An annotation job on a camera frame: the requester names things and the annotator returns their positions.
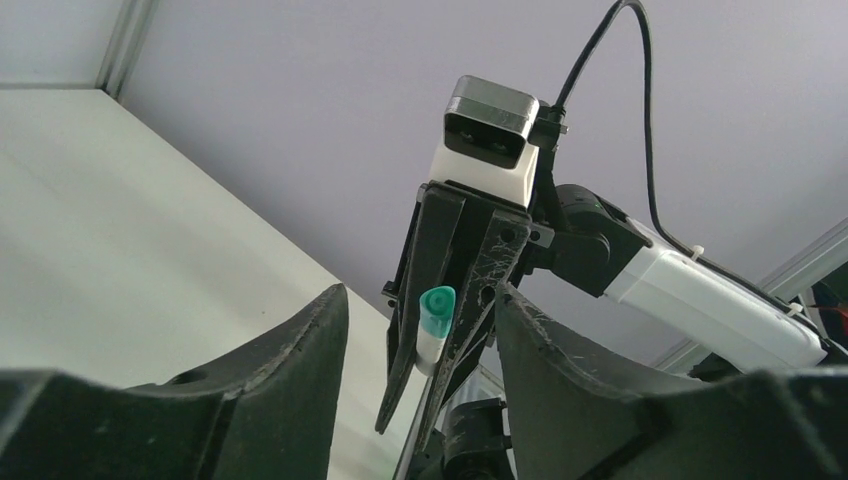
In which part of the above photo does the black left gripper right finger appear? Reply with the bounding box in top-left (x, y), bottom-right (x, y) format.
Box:
top-left (494, 285), bottom-right (847, 479)

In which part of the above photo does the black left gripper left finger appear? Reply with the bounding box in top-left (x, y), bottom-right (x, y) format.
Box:
top-left (1, 284), bottom-right (349, 479)

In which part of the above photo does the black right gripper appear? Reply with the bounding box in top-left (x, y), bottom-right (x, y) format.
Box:
top-left (374, 152), bottom-right (651, 454)

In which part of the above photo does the teal pen cap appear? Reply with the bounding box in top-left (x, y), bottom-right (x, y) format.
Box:
top-left (419, 285), bottom-right (456, 337)

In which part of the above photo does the white pen teal tip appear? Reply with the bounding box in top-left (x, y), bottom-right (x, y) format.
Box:
top-left (415, 327), bottom-right (446, 377)

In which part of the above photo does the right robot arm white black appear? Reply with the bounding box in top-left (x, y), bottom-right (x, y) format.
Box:
top-left (375, 147), bottom-right (845, 432)

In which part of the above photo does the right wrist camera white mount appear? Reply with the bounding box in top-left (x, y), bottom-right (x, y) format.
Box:
top-left (428, 75), bottom-right (568, 209)

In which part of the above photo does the right black camera cable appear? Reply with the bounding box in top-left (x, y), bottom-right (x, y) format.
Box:
top-left (553, 0), bottom-right (823, 333)

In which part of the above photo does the aluminium frame profile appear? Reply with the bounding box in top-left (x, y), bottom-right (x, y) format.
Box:
top-left (95, 0), bottom-right (161, 103)

